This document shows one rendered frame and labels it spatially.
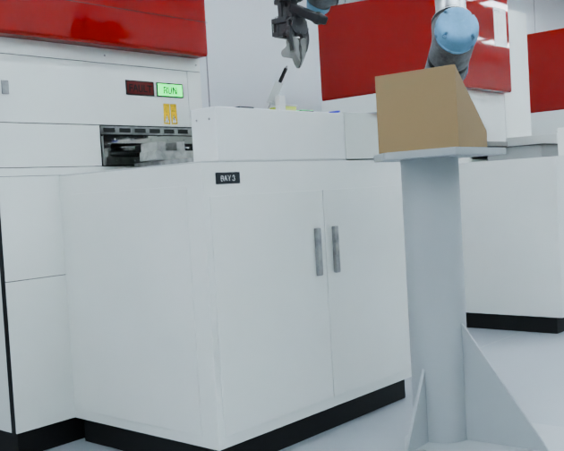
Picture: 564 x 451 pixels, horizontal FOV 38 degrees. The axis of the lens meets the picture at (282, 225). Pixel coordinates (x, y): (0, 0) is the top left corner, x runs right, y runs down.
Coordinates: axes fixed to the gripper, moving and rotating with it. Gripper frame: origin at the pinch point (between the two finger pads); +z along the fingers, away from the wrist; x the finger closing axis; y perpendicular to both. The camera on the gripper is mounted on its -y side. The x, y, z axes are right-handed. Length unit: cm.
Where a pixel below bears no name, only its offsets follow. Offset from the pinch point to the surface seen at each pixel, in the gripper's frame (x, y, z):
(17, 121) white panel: 59, 59, 12
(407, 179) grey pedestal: -4.8, -31.9, 36.1
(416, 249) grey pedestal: -4, -34, 55
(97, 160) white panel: 32, 59, 24
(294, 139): 9.4, -3.9, 22.7
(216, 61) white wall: -172, 207, -45
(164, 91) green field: 2, 58, 1
